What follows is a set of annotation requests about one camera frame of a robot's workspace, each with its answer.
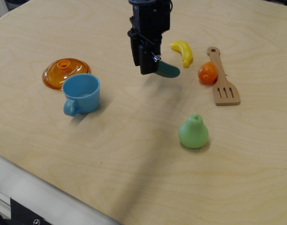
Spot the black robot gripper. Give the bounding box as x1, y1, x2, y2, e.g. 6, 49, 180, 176
128, 0, 171, 75

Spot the dark green toy cucumber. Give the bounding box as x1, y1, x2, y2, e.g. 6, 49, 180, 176
155, 61, 180, 78

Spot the blue plastic cup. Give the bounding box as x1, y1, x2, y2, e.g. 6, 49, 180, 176
62, 74, 100, 117

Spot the yellow toy banana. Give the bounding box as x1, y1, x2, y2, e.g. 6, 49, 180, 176
170, 40, 193, 68

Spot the orange toy fruit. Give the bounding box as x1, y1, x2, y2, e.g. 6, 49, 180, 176
198, 61, 218, 84

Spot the orange transparent pot lid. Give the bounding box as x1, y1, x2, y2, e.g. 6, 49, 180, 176
42, 58, 91, 90

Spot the wooden slotted spatula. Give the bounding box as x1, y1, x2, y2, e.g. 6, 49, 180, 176
207, 47, 241, 106

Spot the green toy pear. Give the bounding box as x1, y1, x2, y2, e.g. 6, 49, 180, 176
178, 114, 209, 149

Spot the black metal corner bracket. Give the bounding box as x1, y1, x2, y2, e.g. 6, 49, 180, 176
10, 198, 52, 225

